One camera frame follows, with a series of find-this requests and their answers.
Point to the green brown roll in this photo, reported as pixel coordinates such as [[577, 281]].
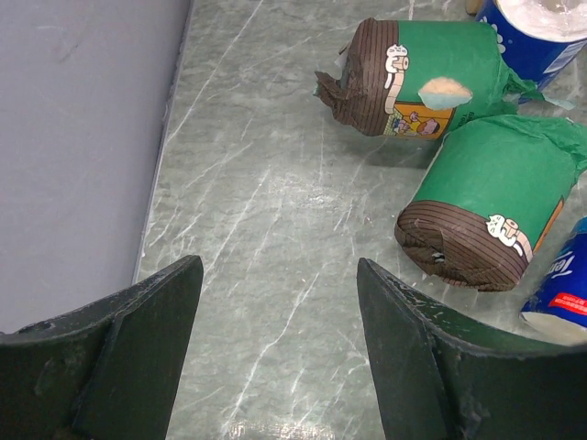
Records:
[[490, 197], [420, 79]]

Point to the green brown roll lower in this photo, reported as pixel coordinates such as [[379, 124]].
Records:
[[490, 197]]

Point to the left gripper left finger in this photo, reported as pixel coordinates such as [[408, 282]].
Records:
[[108, 370]]

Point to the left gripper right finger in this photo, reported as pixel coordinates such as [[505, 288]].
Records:
[[439, 374]]

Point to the green brown roll upper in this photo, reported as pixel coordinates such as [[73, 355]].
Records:
[[420, 79]]

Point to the blue roll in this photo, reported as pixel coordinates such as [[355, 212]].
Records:
[[536, 39], [558, 307]]

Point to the blue wrapped roll lying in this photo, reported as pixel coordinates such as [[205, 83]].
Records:
[[558, 307]]

